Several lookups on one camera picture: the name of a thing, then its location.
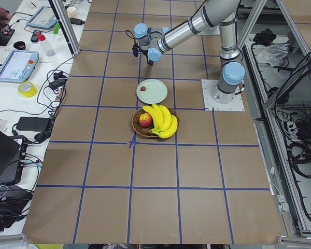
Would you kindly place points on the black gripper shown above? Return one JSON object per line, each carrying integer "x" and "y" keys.
{"x": 146, "y": 53}

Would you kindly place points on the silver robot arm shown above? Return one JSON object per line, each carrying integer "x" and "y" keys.
{"x": 154, "y": 42}

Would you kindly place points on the pale green plate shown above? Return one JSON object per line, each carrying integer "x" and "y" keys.
{"x": 156, "y": 91}

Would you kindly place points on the red yellow apple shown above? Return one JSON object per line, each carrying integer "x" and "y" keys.
{"x": 145, "y": 120}

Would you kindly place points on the woven brown basket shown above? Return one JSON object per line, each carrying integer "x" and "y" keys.
{"x": 144, "y": 131}

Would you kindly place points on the yellow banana bunch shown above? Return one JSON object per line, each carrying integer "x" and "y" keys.
{"x": 165, "y": 124}

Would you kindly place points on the white paper cup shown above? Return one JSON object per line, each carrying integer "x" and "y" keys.
{"x": 71, "y": 11}

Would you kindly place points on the green marker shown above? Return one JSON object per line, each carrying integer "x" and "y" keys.
{"x": 56, "y": 29}

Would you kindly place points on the clear bottle red cap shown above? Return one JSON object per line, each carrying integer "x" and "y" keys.
{"x": 46, "y": 46}

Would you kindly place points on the blue teach pendant far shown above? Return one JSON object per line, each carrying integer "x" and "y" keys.
{"x": 43, "y": 18}

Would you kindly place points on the blue teach pendant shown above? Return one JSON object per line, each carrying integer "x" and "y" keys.
{"x": 18, "y": 66}
{"x": 43, "y": 18}

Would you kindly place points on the black remote phone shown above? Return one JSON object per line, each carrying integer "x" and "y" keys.
{"x": 34, "y": 37}

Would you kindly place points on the yellow tape roll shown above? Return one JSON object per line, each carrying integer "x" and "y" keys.
{"x": 27, "y": 89}

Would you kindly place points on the blue teach pendant near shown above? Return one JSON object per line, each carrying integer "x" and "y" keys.
{"x": 18, "y": 66}

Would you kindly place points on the white crumpled cloth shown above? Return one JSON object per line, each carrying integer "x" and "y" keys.
{"x": 274, "y": 55}

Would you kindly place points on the black power adapter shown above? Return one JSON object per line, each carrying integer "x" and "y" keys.
{"x": 32, "y": 124}

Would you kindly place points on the black laptop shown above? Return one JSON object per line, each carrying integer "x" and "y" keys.
{"x": 12, "y": 154}

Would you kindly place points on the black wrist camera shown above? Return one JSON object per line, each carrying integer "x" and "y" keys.
{"x": 135, "y": 49}

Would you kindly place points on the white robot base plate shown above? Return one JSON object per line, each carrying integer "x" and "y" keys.
{"x": 233, "y": 103}

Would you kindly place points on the aluminium frame post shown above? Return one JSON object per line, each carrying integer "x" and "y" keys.
{"x": 66, "y": 26}

